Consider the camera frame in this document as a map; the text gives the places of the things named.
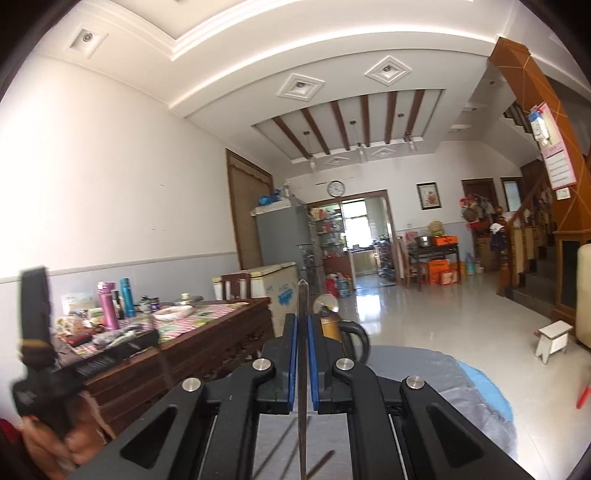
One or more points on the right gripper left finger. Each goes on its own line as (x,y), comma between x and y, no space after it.
(205,430)

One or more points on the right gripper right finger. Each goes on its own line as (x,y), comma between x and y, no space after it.
(399,429)

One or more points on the dark wooden chopstick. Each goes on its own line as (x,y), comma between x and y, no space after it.
(320,464)
(276,448)
(302,375)

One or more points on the person's left hand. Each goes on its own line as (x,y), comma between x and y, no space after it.
(56,457)

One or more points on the grey tablecloth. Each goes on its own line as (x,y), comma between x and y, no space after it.
(440,371)

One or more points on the carved dark wooden sideboard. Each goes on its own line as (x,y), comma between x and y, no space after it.
(210,351)

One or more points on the blue table cover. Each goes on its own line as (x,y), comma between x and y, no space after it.
(489,391)

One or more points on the pink thermos bottle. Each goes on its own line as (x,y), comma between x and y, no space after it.
(105,290)

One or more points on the teal thermos bottle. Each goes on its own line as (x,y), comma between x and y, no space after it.
(126,294)

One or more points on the gold electric kettle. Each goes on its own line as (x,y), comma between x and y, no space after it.
(333,326)

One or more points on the wooden chair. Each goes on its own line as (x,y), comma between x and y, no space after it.
(236,286)

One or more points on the white chest freezer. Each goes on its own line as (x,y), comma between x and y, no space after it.
(277,282)

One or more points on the orange box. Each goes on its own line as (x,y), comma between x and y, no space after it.
(443,272)

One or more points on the dark wooden side table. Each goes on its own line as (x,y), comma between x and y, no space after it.
(426,264)

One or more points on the small white stool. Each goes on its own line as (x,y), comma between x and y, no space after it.
(552,339)

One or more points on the water jug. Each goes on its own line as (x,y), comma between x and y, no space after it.
(470,265)

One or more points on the grey refrigerator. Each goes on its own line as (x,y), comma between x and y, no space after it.
(288,234)

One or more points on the cream sofa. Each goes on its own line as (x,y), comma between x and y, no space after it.
(583,308)

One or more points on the wooden stair railing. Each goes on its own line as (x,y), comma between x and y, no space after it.
(524,233)

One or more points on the framed flower picture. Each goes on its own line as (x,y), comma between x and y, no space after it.
(429,196)

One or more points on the round wall clock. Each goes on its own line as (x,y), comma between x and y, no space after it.
(336,189)

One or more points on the wall calendar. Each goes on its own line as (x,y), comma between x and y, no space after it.
(552,146)

